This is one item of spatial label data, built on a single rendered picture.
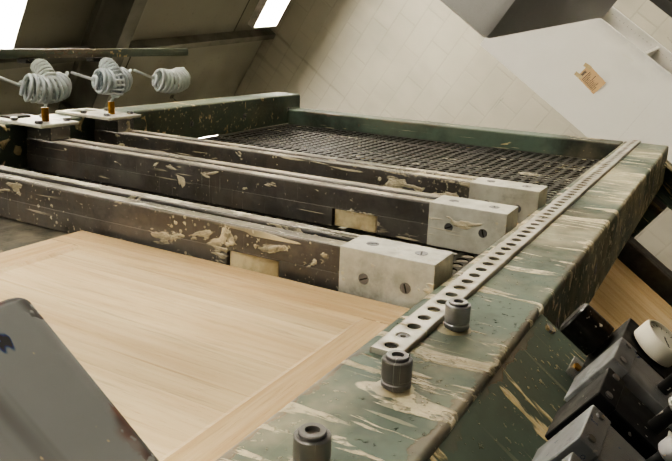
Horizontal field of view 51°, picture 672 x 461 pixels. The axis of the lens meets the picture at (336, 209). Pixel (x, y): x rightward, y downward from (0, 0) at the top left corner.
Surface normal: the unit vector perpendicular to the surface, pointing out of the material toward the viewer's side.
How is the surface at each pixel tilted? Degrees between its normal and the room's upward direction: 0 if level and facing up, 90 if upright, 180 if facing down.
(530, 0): 180
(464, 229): 90
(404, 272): 90
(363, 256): 90
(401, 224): 90
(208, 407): 54
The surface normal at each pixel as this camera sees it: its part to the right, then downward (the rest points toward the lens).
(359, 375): 0.04, -0.97
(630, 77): -0.55, 0.26
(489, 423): 0.54, -0.70
